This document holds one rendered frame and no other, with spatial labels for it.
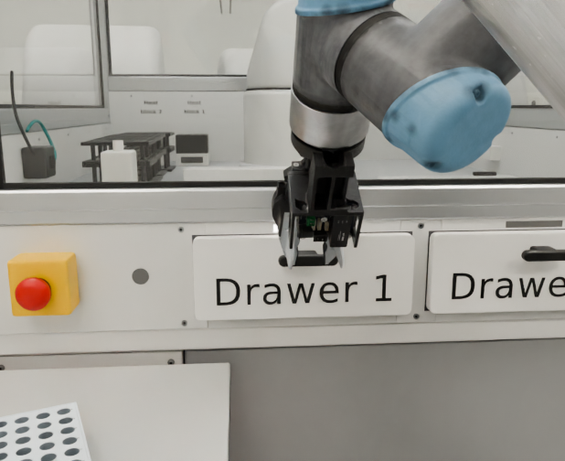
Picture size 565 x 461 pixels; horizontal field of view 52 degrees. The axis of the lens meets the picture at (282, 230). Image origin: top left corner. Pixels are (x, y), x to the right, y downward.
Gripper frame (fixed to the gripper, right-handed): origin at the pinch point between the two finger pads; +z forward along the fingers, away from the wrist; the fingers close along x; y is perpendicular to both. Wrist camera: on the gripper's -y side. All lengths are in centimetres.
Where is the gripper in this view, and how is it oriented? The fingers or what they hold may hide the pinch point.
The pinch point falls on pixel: (310, 251)
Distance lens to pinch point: 70.7
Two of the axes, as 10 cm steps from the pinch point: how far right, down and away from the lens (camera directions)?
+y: 0.6, 7.3, -6.8
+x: 10.0, -0.2, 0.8
